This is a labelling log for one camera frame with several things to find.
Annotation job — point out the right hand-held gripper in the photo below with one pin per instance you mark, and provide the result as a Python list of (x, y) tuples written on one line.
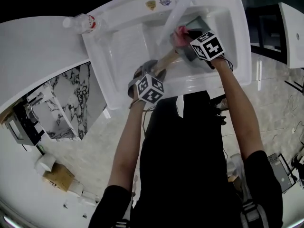
[(209, 47)]

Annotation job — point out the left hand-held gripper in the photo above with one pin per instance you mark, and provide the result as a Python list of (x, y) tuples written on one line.
[(150, 91)]

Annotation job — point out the pink scrubber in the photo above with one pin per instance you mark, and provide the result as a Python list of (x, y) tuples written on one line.
[(180, 35)]

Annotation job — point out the person's left forearm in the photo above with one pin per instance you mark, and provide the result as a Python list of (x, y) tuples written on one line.
[(129, 144)]

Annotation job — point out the person's right forearm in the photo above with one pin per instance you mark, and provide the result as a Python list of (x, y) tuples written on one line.
[(240, 108)]

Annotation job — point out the white faucet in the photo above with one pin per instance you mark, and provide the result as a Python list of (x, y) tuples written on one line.
[(177, 13)]

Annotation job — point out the white sink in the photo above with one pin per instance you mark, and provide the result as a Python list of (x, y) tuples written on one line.
[(128, 49)]

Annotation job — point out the blue shield sticker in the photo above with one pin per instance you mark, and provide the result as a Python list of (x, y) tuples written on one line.
[(165, 2)]

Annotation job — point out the gold shield sticker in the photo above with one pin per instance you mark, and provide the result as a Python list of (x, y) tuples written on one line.
[(150, 4)]

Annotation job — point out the person's black clothing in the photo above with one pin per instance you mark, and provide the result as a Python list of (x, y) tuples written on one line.
[(183, 165)]

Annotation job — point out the marble pattern cabinet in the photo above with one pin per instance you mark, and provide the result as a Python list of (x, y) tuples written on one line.
[(66, 103)]

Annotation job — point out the white basin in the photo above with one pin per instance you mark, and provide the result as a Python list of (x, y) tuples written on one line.
[(293, 34)]

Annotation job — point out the clear plastic bottle red label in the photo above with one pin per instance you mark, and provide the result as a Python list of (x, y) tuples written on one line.
[(82, 24)]

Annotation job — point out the brown cardboard box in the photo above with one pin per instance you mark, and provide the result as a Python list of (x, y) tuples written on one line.
[(59, 176)]

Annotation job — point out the white paper roll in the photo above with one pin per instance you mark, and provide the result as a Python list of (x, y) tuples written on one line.
[(45, 163)]

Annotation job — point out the black and white appliance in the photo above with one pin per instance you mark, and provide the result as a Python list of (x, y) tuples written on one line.
[(21, 127)]

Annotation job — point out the grey electronic device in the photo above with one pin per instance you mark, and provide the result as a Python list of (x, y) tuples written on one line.
[(281, 172)]

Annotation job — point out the black metal frame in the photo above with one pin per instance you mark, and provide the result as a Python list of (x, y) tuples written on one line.
[(266, 49)]

